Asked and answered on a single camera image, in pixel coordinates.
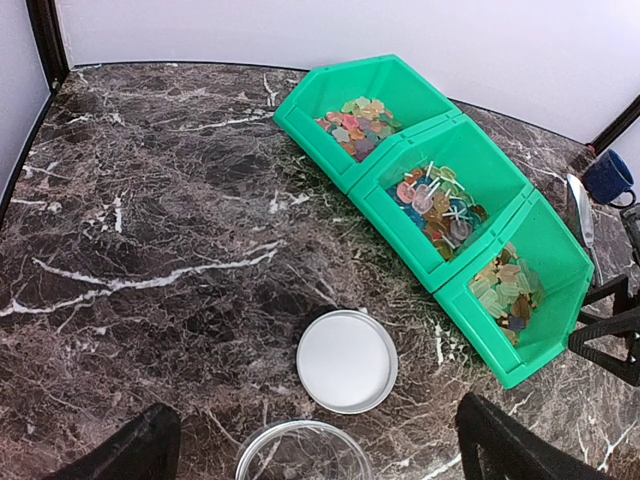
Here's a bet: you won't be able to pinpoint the green three-compartment candy bin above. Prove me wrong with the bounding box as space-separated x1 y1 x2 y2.
274 55 594 388

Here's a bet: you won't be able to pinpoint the yellow-green gummy candies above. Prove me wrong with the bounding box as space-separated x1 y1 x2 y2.
469 242 546 346

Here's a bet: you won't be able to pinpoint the dark blue mug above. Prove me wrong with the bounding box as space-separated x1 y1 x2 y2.
582 149 636 210

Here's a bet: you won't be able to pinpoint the lollipop candies pile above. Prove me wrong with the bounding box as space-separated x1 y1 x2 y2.
386 161 489 262

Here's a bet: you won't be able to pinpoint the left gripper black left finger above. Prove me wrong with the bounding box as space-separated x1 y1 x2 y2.
47 403 181 479

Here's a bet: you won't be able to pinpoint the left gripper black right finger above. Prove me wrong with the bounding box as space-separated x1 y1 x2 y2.
455 393 610 479

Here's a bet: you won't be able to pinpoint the white round lid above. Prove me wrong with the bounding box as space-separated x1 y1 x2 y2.
296 310 399 415

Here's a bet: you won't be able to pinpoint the silver metal scoop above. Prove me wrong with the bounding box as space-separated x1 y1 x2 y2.
567 174 595 249

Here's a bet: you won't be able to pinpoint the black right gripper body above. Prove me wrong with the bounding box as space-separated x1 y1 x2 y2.
620 204 640 265

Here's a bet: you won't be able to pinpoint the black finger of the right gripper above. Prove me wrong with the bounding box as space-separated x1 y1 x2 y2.
568 307 639 386
583 274 629 305

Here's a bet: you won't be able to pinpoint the red-orange gummy candies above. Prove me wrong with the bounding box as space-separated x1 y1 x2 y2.
315 96 403 163

